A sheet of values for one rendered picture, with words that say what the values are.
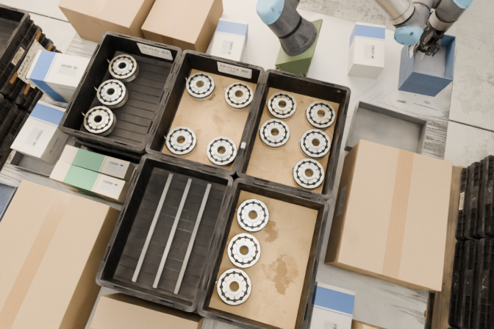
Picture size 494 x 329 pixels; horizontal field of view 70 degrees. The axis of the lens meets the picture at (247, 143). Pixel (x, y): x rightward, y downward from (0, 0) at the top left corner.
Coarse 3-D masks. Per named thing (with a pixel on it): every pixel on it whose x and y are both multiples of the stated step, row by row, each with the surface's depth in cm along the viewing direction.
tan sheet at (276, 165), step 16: (304, 96) 130; (304, 112) 128; (336, 112) 128; (304, 128) 126; (256, 144) 124; (288, 144) 124; (256, 160) 122; (272, 160) 122; (288, 160) 122; (320, 160) 122; (256, 176) 120; (272, 176) 120; (288, 176) 120; (320, 192) 118
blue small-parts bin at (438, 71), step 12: (444, 36) 139; (444, 48) 143; (408, 60) 141; (420, 60) 141; (432, 60) 141; (444, 60) 141; (408, 72) 137; (420, 72) 140; (432, 72) 140; (444, 72) 140; (432, 84) 137; (444, 84) 135
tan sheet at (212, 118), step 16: (224, 80) 132; (240, 80) 132; (240, 96) 130; (176, 112) 128; (192, 112) 128; (208, 112) 128; (224, 112) 128; (240, 112) 128; (192, 128) 126; (208, 128) 126; (224, 128) 126; (240, 128) 126; (208, 144) 124; (208, 160) 122
